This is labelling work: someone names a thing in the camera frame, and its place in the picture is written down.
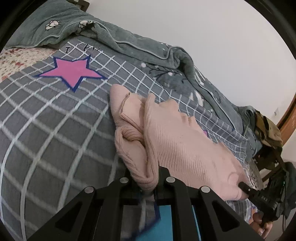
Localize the dark cloth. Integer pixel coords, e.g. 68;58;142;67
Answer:
281;162;296;219

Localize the wooden chair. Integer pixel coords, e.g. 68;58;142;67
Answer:
252;146;286;182

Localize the pink ribbed sweater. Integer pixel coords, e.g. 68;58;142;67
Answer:
109;84;251;202

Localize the grey checked blanket with stars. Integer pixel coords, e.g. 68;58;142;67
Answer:
0;38;257;241

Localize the floral bed sheet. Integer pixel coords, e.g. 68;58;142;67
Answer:
0;46;55;80

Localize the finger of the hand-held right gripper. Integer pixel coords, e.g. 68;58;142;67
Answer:
238;182;277;210

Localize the wooden door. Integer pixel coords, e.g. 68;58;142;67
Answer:
277;91;296;145

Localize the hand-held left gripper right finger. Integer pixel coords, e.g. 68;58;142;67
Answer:
154;167;266;241

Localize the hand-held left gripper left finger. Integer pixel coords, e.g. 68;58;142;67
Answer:
28;177;148;241

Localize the brown clothes pile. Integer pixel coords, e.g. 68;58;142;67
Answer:
254;111;284;149

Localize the person's right hand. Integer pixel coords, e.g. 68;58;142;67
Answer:
252;207;273;240

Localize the dark wooden headboard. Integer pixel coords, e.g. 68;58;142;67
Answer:
73;0;90;10

